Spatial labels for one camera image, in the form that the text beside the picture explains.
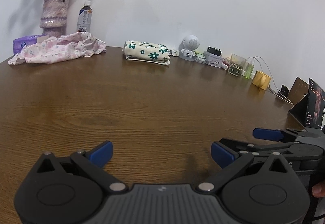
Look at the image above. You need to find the tea bottle with white label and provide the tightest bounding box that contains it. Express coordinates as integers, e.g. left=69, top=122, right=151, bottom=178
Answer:
left=77, top=1, right=92, bottom=34

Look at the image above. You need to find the person's right hand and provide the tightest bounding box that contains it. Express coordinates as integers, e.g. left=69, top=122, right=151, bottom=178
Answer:
left=312, top=183, right=325, bottom=198

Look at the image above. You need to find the white charging cable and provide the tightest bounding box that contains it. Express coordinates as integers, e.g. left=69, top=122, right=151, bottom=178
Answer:
left=247, top=56, right=295, bottom=106

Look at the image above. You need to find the cream dress with green flowers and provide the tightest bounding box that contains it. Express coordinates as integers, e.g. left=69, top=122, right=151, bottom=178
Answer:
left=122, top=40, right=171, bottom=66

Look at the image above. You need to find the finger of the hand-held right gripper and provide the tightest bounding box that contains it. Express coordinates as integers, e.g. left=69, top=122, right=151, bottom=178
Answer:
left=253, top=128, right=313, bottom=142
left=218, top=138, right=300, bottom=158

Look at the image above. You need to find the pink floral garment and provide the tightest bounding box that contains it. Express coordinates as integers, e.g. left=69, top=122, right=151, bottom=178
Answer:
left=8, top=32, right=107, bottom=65

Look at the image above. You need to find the black power adapter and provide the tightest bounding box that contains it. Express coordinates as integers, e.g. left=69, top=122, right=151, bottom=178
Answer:
left=207, top=46, right=222, bottom=56

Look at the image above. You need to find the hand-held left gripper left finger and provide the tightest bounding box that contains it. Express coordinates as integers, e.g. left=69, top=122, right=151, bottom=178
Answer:
left=34, top=141, right=127, bottom=194

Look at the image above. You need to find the pink purple textured vase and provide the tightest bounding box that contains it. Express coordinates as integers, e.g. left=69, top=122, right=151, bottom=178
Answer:
left=40, top=0, right=69, bottom=38

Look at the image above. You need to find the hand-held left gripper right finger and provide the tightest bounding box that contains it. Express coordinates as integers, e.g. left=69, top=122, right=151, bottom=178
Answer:
left=197, top=141, right=292, bottom=194

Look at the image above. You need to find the yellow mug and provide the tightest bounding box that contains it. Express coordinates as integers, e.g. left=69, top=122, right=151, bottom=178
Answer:
left=252, top=70, right=272, bottom=90

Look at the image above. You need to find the green spray bottle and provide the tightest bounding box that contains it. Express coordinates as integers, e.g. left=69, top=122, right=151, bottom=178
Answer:
left=245, top=60, right=255, bottom=79

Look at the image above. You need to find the white robot figurine speaker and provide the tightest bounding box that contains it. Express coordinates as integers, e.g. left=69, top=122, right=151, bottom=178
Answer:
left=179, top=35, right=200, bottom=61

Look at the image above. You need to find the tablet in black folio case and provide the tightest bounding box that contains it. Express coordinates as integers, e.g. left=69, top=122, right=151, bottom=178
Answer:
left=288, top=78, right=325, bottom=130

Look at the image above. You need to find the purple tissue pack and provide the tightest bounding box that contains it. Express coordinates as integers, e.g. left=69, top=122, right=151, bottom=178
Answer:
left=13, top=35, right=47, bottom=54

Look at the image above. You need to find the clear glass cup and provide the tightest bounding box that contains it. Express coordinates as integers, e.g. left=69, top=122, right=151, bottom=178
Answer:
left=228, top=53, right=247, bottom=77

